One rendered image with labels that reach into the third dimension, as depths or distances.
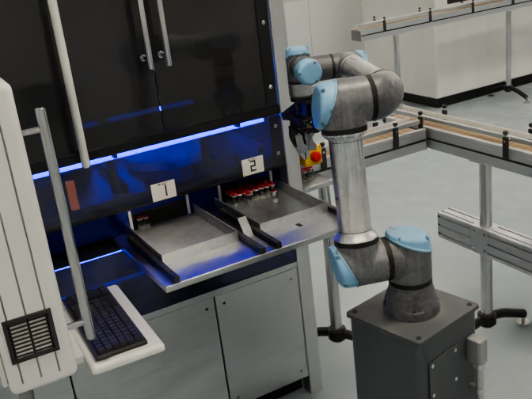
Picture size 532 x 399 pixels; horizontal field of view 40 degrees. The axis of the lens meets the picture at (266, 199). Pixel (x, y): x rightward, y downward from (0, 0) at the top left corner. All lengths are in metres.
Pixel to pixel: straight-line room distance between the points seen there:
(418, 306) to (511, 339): 1.49
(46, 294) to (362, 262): 0.78
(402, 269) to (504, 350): 1.50
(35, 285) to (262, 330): 1.22
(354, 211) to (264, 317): 1.06
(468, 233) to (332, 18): 5.34
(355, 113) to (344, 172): 0.15
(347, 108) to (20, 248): 0.84
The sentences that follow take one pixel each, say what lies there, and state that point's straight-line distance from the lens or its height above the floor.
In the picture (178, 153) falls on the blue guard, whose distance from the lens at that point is 2.48.
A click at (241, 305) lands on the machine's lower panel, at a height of 0.50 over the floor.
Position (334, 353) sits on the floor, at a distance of 3.37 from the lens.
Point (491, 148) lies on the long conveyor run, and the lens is 2.95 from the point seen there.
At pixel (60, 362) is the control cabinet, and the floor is 0.85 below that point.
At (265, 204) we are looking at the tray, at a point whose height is 0.88.
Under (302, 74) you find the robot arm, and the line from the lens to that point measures 2.17.
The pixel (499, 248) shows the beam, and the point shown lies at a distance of 3.11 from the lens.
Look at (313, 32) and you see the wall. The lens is 8.15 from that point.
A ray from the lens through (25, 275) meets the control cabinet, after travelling 1.83.
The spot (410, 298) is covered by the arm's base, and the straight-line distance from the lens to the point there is 1.99.
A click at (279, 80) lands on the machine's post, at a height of 1.30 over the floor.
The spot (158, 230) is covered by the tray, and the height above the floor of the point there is 0.88.
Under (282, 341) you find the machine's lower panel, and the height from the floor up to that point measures 0.29.
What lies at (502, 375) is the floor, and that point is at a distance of 3.22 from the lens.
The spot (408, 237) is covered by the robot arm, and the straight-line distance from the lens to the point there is 1.93.
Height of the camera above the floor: 1.81
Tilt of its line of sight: 20 degrees down
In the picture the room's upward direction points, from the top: 7 degrees counter-clockwise
